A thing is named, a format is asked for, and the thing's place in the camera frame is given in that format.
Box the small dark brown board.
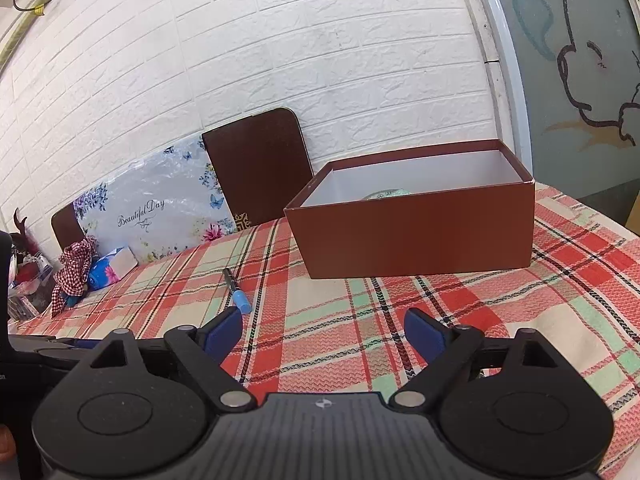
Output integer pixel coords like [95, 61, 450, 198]
[50, 205, 86, 251]

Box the floral plastic bag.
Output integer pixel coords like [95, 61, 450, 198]
[72, 137, 238, 263]

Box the blue tissue pack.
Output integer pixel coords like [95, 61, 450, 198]
[87, 246, 138, 292]

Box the frosted window with cartoon decal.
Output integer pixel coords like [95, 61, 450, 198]
[487, 0, 640, 236]

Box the red plaid blanket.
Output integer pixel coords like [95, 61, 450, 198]
[7, 180, 640, 480]

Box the person's left hand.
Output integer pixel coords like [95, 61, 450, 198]
[0, 424, 18, 462]

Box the red checkered cloth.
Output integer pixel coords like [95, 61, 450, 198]
[51, 237, 98, 318]

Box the black marker with blue cap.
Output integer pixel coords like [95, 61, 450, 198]
[222, 268, 252, 316]

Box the brown cardboard box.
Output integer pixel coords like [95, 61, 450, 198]
[283, 139, 536, 281]

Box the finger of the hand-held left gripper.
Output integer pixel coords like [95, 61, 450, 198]
[50, 337, 108, 357]

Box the red decorative ornament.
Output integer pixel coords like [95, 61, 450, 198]
[10, 207, 56, 323]

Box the large dark brown board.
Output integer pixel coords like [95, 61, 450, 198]
[201, 107, 315, 228]

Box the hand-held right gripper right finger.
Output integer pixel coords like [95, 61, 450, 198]
[387, 307, 556, 411]

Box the white window frame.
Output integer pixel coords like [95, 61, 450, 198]
[465, 0, 533, 181]

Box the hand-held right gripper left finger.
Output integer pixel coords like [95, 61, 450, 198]
[90, 306, 257, 413]

